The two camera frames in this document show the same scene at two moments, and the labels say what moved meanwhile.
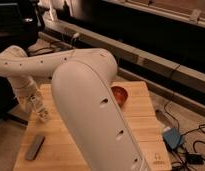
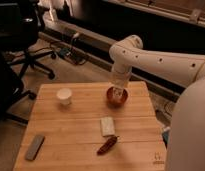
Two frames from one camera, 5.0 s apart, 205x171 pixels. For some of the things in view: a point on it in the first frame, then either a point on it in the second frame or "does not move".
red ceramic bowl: x=121 y=94 does not move
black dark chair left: x=6 y=100 does not move
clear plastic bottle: x=40 y=108 -> x=118 y=92
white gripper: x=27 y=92 -> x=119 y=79
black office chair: x=18 y=23 does not move
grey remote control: x=35 y=147 does not move
